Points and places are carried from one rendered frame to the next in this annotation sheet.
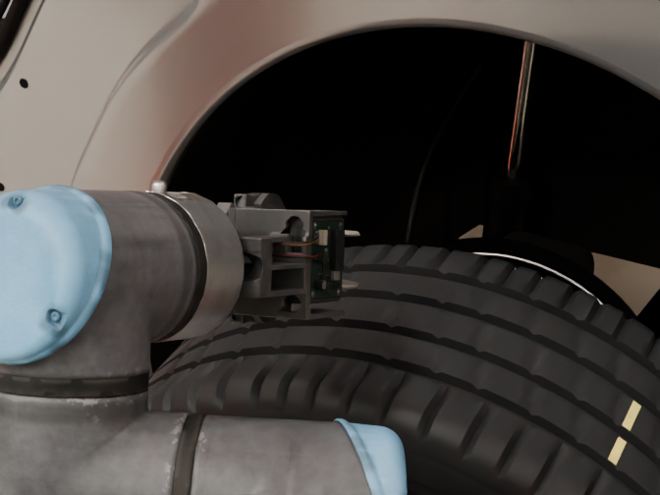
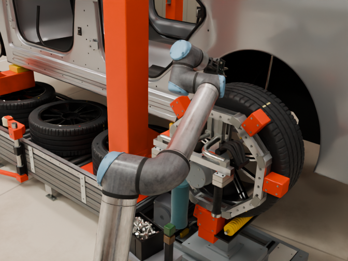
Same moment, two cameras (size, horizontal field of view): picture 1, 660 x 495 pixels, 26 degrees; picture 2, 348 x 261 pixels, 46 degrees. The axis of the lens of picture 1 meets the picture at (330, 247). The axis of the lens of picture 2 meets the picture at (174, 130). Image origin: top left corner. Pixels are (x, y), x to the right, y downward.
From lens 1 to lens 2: 1.04 m
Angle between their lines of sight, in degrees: 14
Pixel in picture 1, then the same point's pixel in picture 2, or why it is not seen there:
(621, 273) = (307, 153)
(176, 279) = (199, 56)
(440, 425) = (236, 97)
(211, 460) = (199, 74)
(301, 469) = (211, 76)
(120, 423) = (188, 70)
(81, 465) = (183, 73)
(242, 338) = not seen: hidden behind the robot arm
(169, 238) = (198, 51)
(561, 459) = (254, 104)
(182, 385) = not seen: hidden behind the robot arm
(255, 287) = (209, 63)
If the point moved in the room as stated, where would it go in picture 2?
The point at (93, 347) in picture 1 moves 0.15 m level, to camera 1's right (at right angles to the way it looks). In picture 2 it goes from (187, 59) to (223, 62)
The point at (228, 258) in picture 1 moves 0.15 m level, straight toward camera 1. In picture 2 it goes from (206, 58) to (203, 67)
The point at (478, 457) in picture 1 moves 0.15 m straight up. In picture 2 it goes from (241, 101) to (244, 69)
